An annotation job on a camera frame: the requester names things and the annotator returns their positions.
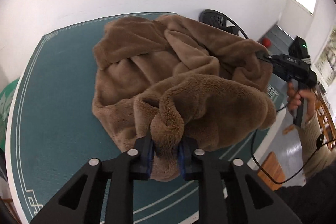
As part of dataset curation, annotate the hanging scroll painting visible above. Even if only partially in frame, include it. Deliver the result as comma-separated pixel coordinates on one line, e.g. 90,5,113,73
315,26,336,87

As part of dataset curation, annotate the red ball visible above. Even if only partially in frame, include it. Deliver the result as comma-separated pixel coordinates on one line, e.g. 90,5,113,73
262,38,272,48

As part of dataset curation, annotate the black cable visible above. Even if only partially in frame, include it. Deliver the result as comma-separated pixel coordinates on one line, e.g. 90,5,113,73
250,100,336,185

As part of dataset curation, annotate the brown fleece sweater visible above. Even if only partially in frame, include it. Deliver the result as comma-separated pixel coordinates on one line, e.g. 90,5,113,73
92,15,276,181

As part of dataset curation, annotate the person's right hand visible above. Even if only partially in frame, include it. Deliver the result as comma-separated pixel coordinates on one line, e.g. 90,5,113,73
287,82,316,122

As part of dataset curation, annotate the wooden stool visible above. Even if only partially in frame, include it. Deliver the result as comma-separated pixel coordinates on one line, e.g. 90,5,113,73
257,152,286,191

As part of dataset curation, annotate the black mesh chair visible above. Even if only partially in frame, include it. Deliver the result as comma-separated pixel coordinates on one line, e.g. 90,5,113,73
198,9,248,39

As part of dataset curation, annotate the right forearm beige sleeve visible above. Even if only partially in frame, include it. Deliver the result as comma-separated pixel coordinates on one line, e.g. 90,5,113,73
298,112,335,181

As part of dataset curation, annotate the wooden chair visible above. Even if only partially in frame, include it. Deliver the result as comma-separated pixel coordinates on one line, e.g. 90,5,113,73
315,90,335,151

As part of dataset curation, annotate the teal table mat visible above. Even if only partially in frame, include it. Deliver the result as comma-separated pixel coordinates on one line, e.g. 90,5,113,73
6,12,198,223

